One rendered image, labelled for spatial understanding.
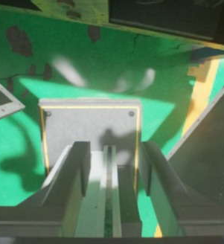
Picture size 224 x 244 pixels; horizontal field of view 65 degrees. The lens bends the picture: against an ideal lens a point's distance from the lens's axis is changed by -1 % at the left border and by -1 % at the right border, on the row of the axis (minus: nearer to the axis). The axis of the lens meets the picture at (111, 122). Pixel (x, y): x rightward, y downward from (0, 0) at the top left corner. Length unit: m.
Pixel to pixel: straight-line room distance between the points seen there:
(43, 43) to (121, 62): 0.62
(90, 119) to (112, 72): 0.47
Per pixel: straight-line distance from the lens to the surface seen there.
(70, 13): 0.72
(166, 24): 0.76
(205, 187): 0.68
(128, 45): 1.49
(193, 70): 1.61
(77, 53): 1.50
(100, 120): 1.19
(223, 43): 0.88
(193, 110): 1.66
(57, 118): 1.24
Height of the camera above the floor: 1.47
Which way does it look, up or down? 75 degrees down
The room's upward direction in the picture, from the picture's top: 179 degrees clockwise
